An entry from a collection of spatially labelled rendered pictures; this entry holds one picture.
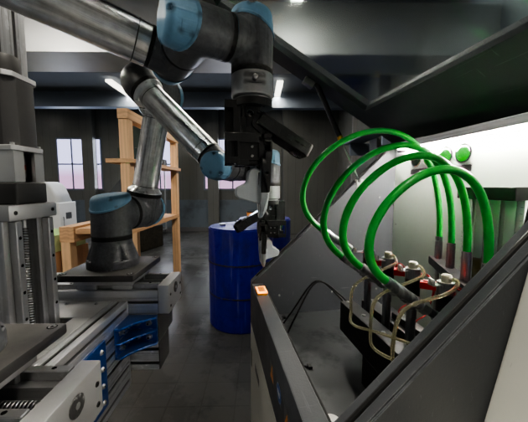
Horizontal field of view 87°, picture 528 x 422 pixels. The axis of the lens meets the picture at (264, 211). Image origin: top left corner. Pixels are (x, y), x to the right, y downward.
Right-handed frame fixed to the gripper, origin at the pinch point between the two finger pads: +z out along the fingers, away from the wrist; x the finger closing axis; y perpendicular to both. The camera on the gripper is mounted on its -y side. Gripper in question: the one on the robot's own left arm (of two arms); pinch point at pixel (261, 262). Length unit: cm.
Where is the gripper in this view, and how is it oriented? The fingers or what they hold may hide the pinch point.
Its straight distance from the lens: 90.0
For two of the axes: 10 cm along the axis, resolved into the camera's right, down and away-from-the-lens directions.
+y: 9.9, -0.1, 1.7
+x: -1.7, -0.9, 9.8
